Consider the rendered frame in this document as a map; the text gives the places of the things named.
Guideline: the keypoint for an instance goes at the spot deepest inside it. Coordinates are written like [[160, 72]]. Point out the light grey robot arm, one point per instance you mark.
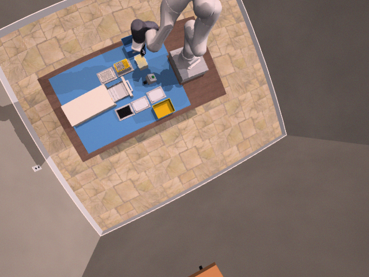
[[195, 31]]

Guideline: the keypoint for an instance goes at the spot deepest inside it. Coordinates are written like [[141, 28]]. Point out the blue bench mat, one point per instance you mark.
[[106, 127]]

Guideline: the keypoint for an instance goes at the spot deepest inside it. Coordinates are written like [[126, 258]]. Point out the blue open-top bin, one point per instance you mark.
[[127, 42]]

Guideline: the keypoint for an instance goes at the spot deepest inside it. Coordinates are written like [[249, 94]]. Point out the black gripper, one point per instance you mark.
[[142, 53]]

